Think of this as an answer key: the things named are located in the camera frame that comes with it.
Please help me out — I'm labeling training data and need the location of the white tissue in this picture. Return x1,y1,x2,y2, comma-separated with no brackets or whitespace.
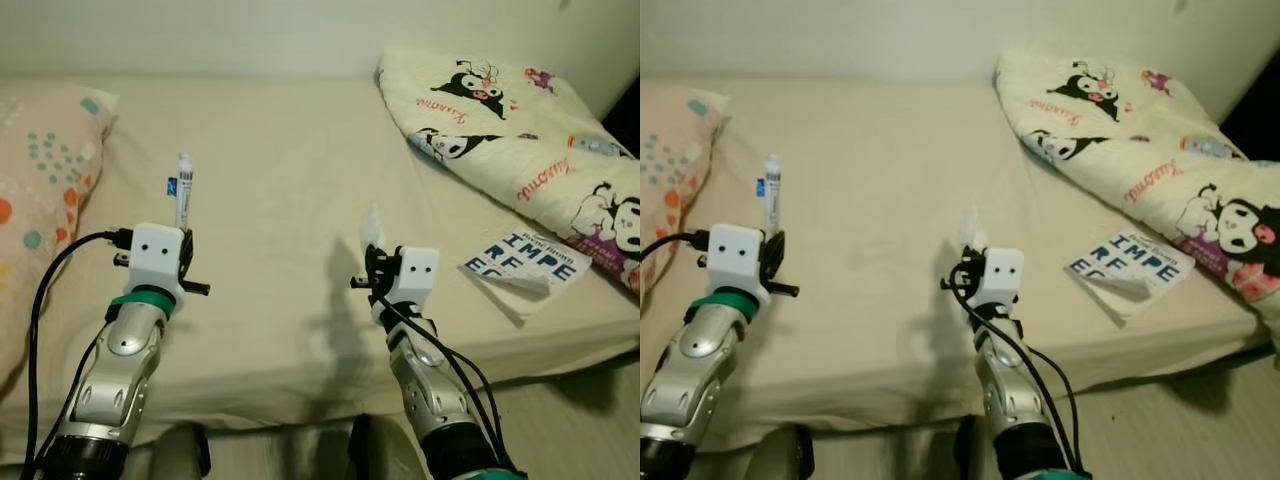
958,205,986,251
360,203,389,251

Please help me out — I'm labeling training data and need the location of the white pen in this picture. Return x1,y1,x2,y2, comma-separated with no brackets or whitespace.
168,152,194,233
762,153,783,236

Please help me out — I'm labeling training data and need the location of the white book with blue letters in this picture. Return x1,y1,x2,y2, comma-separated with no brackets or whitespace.
1065,228,1196,321
460,230,593,323

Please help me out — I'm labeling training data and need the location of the pink pillow with orange spots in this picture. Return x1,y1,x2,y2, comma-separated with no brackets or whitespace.
0,82,119,391
640,82,731,296

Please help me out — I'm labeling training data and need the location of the mattress with cream sheet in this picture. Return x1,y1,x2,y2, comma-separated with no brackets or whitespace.
640,75,1280,451
0,75,641,441

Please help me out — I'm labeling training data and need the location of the grey right robot leg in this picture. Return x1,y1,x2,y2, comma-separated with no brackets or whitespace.
345,412,426,480
950,415,991,480

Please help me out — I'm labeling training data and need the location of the grey robot leg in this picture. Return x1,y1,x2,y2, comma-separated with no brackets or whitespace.
745,425,816,480
950,415,991,480
345,412,426,480
150,422,211,480

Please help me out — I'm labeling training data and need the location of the cream cartoon print blanket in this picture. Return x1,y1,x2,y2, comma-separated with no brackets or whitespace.
378,45,641,293
995,50,1280,346

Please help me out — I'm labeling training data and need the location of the grey left robot leg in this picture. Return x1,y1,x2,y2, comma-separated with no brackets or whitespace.
150,422,211,480
745,425,816,480

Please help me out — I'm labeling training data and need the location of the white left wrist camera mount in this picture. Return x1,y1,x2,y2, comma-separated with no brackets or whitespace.
128,223,187,303
705,224,769,301

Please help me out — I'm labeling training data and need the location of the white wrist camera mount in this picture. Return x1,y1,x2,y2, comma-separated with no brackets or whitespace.
705,224,769,301
128,223,187,303
385,247,441,313
975,247,1026,311

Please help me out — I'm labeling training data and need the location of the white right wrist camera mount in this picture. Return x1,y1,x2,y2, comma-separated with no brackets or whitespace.
385,247,441,313
975,247,1026,311

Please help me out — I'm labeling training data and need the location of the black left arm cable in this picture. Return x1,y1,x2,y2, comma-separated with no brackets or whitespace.
22,228,133,480
640,230,711,266

